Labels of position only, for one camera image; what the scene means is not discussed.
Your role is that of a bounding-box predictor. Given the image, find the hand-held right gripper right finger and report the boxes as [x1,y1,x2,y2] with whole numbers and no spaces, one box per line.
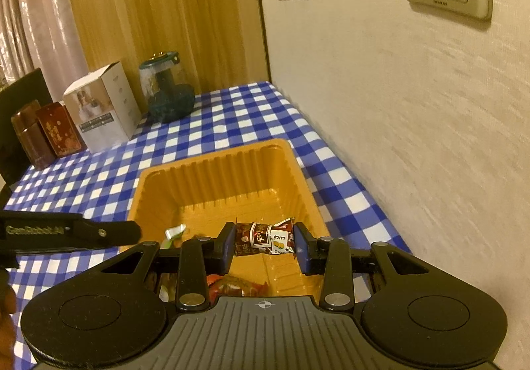
[293,222,431,310]

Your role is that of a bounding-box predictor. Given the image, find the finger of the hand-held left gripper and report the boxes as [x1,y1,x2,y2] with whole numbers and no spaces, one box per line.
[70,219,142,249]

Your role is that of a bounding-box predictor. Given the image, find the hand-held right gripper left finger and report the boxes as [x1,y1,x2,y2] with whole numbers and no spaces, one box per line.
[99,222,238,311]

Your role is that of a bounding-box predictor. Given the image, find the brown patterned snack packet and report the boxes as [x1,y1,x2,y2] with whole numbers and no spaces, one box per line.
[235,219,296,257]

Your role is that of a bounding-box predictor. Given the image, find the red snack packet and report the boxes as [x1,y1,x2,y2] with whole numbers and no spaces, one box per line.
[206,274,266,299]

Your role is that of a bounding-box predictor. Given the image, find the green candy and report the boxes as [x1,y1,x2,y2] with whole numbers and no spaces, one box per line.
[165,224,187,247]

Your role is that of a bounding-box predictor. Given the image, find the orange plastic tray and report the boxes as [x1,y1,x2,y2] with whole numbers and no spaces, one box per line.
[126,138,332,300]

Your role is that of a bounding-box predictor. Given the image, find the person's left hand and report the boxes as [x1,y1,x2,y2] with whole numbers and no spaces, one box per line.
[0,271,18,359]

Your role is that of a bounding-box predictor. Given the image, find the brown cylindrical canister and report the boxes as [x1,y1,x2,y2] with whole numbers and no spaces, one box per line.
[11,100,56,171]

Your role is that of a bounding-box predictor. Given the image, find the red patterned box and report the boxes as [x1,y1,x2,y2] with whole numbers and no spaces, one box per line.
[35,102,87,158]

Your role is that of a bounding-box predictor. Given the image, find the white cardboard box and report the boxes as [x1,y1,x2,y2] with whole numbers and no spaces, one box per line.
[63,61,141,153]

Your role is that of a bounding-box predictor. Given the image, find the blue white checked tablecloth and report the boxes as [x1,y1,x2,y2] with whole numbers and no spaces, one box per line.
[0,81,412,366]

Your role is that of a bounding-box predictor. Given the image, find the glass jar with green lid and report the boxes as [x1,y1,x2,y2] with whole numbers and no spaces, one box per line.
[138,51,195,123]

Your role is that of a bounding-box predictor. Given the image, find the pink sheer curtain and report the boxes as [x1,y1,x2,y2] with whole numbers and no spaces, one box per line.
[0,0,89,85]

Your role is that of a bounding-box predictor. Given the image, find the wooden wall panel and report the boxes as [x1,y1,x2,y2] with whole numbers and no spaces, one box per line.
[62,0,272,106]

